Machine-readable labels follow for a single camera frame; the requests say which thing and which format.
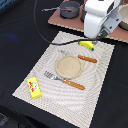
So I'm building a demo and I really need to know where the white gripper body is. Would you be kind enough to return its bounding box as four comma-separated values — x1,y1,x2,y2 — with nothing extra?
84,1,122,40

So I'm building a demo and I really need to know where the yellow toy banana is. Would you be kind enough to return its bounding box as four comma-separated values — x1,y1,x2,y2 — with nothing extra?
78,41,94,51

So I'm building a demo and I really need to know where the brown toy sausage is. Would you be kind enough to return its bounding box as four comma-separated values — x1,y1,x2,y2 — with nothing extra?
61,8,77,12

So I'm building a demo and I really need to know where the yellow toy cheese block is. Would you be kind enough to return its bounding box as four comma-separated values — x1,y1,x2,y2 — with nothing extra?
27,77,42,99

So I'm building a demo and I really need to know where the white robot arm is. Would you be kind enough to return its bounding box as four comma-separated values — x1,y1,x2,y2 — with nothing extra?
84,0,124,40

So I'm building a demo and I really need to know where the beige bowl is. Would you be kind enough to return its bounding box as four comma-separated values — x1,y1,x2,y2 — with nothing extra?
119,4,128,31

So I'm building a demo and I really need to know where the round wooden plate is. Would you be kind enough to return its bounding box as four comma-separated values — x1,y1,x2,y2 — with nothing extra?
55,55,83,79

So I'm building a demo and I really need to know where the woven beige placemat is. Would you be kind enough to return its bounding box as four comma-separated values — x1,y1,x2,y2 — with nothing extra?
12,30,116,128

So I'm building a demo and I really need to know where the black cable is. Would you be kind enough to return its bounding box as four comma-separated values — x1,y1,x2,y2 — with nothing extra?
33,0,99,46

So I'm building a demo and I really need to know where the grey pot with handle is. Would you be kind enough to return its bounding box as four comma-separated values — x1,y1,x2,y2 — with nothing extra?
41,0,82,19

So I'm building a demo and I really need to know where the knife with wooden handle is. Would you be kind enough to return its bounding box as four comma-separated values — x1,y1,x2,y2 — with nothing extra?
58,49,99,64

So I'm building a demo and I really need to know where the fork with wooden handle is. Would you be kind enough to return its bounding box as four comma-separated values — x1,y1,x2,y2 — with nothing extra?
44,71,85,90

